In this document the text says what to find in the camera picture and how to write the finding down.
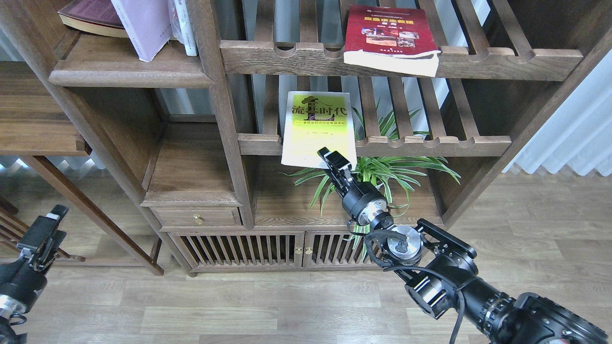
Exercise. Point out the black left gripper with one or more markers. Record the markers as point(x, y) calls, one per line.
point(22, 282)

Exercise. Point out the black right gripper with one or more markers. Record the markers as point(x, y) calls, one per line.
point(337, 164)

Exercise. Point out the yellow-green paperback book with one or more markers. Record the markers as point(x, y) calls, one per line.
point(315, 120)

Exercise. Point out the white and purple book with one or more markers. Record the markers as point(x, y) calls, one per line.
point(147, 23)

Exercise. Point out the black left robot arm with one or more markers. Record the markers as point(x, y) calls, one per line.
point(8, 336)

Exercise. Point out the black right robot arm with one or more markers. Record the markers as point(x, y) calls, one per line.
point(440, 274)

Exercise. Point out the green spider plant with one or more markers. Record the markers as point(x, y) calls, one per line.
point(379, 171)

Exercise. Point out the red paperback book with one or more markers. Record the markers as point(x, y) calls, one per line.
point(391, 39)

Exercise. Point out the brass drawer knob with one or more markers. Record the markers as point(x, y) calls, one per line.
point(197, 219)

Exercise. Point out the dark wooden bookshelf unit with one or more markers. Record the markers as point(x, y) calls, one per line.
point(202, 135)

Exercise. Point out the white book in plastic wrap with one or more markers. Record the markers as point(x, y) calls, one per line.
point(181, 26)

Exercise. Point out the maroon book with cream pages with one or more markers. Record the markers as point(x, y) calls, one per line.
point(93, 16)

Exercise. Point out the white pleated curtain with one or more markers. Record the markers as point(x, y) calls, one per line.
point(579, 133)

